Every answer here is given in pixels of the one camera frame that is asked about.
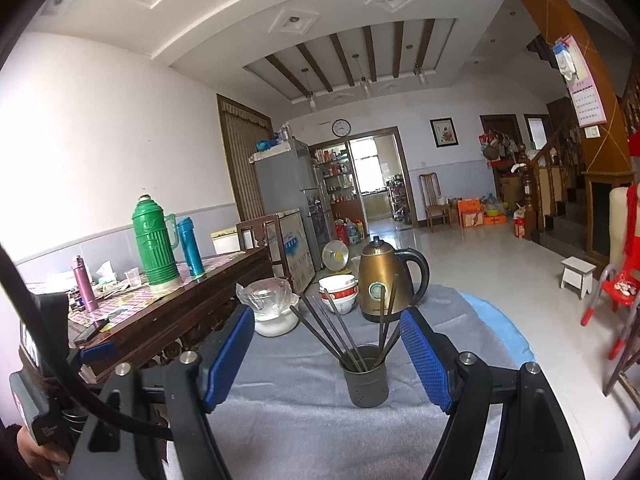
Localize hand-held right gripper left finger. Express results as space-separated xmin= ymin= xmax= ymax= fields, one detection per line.
xmin=65 ymin=304 xmax=256 ymax=480

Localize blue round table cover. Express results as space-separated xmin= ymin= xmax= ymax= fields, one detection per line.
xmin=456 ymin=292 xmax=537 ymax=362

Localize stack of white red bowls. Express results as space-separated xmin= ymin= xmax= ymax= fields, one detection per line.
xmin=318 ymin=273 xmax=360 ymax=315

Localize pink wall calendar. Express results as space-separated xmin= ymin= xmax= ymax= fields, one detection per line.
xmin=552 ymin=35 xmax=609 ymax=129

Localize clear plastic bag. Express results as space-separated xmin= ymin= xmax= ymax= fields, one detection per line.
xmin=235 ymin=277 xmax=293 ymax=317

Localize person's left hand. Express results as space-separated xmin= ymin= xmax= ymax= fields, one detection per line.
xmin=17 ymin=424 xmax=70 ymax=477

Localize wooden dining chair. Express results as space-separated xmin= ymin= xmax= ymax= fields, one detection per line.
xmin=418 ymin=173 xmax=453 ymax=234

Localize orange cardboard boxes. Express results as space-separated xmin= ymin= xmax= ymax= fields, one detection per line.
xmin=457 ymin=198 xmax=485 ymax=229

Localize white small stool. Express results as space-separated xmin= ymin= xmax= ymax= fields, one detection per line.
xmin=559 ymin=256 xmax=598 ymax=301

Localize black cable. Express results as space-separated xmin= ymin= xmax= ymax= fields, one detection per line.
xmin=0 ymin=242 xmax=173 ymax=441

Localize blue thermos flask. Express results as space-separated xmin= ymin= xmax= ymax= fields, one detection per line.
xmin=176 ymin=216 xmax=206 ymax=278

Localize cream white box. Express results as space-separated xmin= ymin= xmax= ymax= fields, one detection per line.
xmin=210 ymin=228 xmax=241 ymax=255

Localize brown wooden door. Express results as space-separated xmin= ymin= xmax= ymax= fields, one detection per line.
xmin=216 ymin=93 xmax=274 ymax=222

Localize dark wooden chair back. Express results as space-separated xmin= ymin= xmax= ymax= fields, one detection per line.
xmin=236 ymin=213 xmax=284 ymax=282

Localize white ceramic pot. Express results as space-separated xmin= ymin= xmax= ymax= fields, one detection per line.
xmin=253 ymin=305 xmax=301 ymax=337

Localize patterned table cover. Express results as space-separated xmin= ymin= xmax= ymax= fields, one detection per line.
xmin=27 ymin=254 xmax=262 ymax=328

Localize shelf with bottles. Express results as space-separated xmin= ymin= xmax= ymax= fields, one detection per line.
xmin=312 ymin=144 xmax=359 ymax=222

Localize dark wooden sideboard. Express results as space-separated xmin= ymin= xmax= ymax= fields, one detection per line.
xmin=24 ymin=246 xmax=274 ymax=387

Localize grey tablecloth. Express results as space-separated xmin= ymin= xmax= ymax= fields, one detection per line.
xmin=160 ymin=282 xmax=586 ymax=480

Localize red gift bag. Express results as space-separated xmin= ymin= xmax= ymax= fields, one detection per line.
xmin=513 ymin=204 xmax=531 ymax=239

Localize white electric fan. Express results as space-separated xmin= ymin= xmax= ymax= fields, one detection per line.
xmin=321 ymin=240 xmax=350 ymax=277

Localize red plastic chair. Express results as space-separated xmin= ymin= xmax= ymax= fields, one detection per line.
xmin=580 ymin=259 xmax=640 ymax=362

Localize purple drink bottle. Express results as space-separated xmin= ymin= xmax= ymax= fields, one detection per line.
xmin=70 ymin=255 xmax=100 ymax=313

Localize green thermos flask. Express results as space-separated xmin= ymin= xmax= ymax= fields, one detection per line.
xmin=131 ymin=195 xmax=182 ymax=294

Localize framed wall picture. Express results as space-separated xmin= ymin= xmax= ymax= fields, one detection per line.
xmin=429 ymin=117 xmax=458 ymax=149

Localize black phone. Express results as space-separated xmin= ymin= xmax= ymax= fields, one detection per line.
xmin=74 ymin=317 xmax=111 ymax=346

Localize grey refrigerator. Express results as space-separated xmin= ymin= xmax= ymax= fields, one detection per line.
xmin=251 ymin=139 xmax=334 ymax=262

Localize grey perforated utensil holder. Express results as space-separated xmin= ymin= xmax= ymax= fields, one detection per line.
xmin=339 ymin=344 xmax=390 ymax=409

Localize gold electric kettle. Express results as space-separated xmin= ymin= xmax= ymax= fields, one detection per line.
xmin=357 ymin=236 xmax=431 ymax=324

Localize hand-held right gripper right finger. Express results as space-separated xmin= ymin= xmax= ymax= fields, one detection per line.
xmin=399 ymin=308 xmax=586 ymax=480

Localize wooden stair railing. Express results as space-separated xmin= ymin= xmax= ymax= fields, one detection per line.
xmin=519 ymin=105 xmax=640 ymax=247

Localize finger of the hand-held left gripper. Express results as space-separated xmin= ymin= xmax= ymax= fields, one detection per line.
xmin=75 ymin=340 xmax=115 ymax=368

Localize bundle of dark chopsticks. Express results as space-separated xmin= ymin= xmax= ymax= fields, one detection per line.
xmin=289 ymin=274 xmax=401 ymax=372

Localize white chest freezer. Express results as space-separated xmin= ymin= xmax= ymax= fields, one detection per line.
xmin=271 ymin=209 xmax=322 ymax=294

